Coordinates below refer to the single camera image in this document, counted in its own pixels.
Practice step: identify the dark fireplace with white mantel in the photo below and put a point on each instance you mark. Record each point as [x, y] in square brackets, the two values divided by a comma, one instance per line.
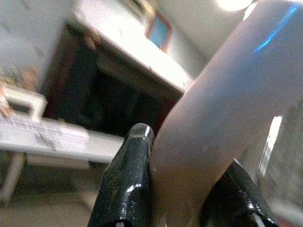
[106, 78]

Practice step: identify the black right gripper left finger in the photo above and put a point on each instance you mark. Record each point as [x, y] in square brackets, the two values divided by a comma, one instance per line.
[129, 175]

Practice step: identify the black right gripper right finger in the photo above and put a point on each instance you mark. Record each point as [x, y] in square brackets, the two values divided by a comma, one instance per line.
[236, 201]

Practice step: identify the white ceiling lamp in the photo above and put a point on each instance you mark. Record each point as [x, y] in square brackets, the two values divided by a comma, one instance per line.
[233, 3]

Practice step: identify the white table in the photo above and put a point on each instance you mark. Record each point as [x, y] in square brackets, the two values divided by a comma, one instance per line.
[47, 139]

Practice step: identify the red framed picture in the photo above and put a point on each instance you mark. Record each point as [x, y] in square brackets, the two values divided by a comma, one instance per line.
[159, 30]

